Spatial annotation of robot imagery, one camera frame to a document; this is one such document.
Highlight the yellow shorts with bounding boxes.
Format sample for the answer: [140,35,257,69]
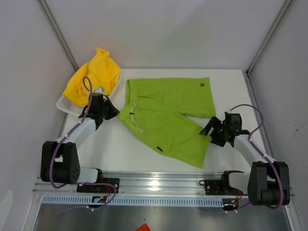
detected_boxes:
[63,48,121,107]

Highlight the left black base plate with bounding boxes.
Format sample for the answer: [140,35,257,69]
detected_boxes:
[77,178,120,194]

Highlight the orange object at bottom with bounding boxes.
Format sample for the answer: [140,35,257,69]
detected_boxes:
[136,223,151,231]

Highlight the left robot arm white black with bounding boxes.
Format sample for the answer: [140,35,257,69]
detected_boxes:
[40,93,119,193]

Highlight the slotted cable duct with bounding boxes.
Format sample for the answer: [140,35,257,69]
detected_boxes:
[42,194,224,207]

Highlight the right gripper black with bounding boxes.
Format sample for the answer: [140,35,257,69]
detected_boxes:
[199,116,229,147]

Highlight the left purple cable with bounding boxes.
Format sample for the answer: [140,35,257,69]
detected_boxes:
[49,76,117,212]

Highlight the aluminium mounting rail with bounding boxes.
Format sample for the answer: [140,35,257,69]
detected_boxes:
[32,171,295,197]

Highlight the right corner aluminium post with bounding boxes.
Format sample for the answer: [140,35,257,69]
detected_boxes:
[246,0,294,77]

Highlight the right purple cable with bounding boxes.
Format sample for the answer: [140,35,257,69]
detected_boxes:
[216,104,288,214]

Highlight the white plastic basket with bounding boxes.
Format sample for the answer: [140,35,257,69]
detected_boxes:
[56,75,123,117]

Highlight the corner aluminium post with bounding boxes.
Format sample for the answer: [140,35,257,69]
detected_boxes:
[246,0,294,77]
[37,0,79,71]

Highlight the purple cable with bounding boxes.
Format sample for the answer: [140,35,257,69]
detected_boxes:
[216,104,288,214]
[49,76,117,212]

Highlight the left corner aluminium post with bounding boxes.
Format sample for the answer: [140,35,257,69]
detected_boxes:
[37,0,79,71]

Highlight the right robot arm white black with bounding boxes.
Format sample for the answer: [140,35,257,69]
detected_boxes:
[200,113,291,209]

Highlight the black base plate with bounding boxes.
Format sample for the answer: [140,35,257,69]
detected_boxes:
[198,180,233,195]
[77,178,120,194]

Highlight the lime green shorts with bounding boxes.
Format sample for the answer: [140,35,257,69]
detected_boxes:
[118,77,216,168]

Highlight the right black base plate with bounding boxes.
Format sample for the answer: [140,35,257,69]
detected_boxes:
[198,180,233,195]

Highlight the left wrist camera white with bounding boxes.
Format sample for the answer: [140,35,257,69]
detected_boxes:
[93,87,104,95]

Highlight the right side aluminium rail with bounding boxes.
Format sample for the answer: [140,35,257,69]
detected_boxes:
[244,71,281,179]

